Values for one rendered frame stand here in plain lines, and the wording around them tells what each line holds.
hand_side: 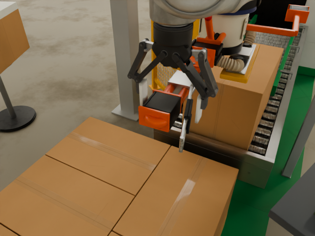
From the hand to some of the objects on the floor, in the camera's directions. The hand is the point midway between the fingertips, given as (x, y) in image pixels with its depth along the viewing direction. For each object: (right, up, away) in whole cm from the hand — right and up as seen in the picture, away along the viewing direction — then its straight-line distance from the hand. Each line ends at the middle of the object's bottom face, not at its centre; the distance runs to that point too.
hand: (170, 108), depth 63 cm
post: (+97, -46, +149) cm, 183 cm away
